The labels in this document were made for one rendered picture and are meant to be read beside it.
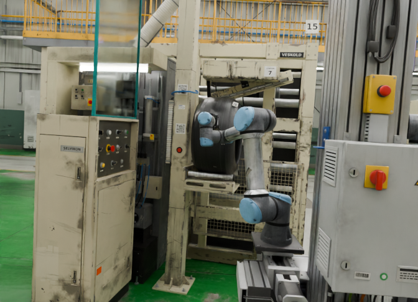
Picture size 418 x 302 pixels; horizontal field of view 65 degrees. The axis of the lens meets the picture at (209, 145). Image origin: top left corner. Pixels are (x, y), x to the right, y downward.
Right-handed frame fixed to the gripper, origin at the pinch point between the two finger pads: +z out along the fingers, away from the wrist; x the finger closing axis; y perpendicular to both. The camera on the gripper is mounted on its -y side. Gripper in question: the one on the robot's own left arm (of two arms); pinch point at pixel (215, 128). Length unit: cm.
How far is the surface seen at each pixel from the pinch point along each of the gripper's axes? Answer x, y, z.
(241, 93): -8, 36, 57
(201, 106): 12.5, 15.3, 7.7
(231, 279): -12, -117, 64
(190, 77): 25.4, 37.8, 17.0
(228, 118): -7.7, 7.7, 3.6
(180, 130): 30.8, -1.2, 21.2
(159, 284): 39, -120, 33
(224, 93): 6, 36, 57
